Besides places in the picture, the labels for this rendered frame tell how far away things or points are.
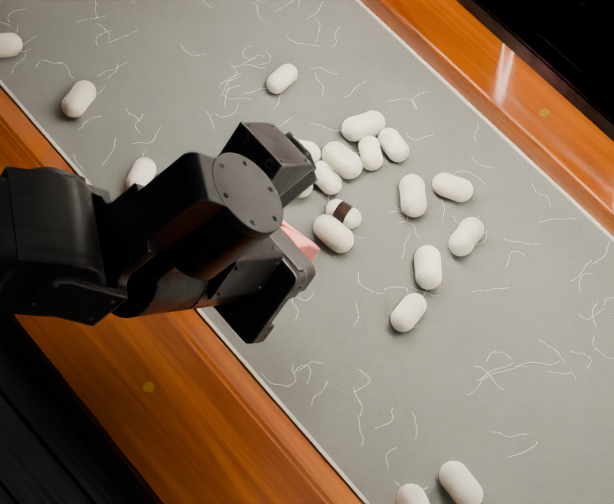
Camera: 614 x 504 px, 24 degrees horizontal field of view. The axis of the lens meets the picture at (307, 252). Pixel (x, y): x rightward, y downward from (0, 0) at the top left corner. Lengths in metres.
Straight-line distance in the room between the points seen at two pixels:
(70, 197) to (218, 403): 0.25
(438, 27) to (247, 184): 0.42
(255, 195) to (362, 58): 0.41
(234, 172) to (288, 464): 0.26
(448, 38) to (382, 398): 0.33
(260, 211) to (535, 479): 0.33
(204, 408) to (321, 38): 0.38
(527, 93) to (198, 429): 0.40
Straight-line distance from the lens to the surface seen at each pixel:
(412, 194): 1.17
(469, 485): 1.05
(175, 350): 1.09
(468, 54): 1.25
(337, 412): 1.09
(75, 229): 0.87
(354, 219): 1.16
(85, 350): 1.10
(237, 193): 0.87
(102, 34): 1.30
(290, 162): 0.91
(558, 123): 1.21
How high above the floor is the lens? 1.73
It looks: 59 degrees down
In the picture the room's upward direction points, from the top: straight up
